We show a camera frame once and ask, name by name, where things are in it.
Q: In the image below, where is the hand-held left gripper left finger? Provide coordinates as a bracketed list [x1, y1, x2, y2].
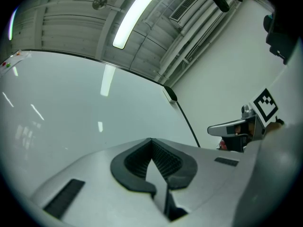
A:
[30, 138, 166, 227]

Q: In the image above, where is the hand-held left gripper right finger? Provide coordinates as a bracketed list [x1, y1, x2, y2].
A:
[151, 138, 251, 222]

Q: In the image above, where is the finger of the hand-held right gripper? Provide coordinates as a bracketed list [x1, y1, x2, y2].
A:
[207, 116, 258, 136]

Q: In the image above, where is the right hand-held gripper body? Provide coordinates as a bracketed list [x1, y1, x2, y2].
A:
[221, 88, 284, 153]

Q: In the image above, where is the black whiteboard eraser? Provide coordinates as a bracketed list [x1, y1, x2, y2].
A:
[162, 86, 178, 104]

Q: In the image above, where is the black-framed whiteboard on stand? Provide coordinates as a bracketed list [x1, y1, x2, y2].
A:
[0, 49, 201, 197]

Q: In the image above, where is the black body-worn device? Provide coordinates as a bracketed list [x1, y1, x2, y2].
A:
[263, 12, 299, 65]

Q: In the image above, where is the white ceiling pipe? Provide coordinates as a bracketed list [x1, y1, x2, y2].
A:
[165, 6, 240, 85]
[157, 0, 237, 81]

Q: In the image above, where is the white ceiling air vent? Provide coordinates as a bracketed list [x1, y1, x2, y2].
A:
[169, 0, 206, 28]

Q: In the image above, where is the long ceiling light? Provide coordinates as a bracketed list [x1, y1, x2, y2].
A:
[112, 0, 165, 50]
[8, 6, 19, 41]

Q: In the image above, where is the white paper sheet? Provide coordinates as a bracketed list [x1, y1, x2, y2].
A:
[0, 52, 38, 78]

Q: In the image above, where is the round metal ceiling disc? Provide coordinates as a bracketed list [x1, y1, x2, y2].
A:
[91, 0, 108, 11]

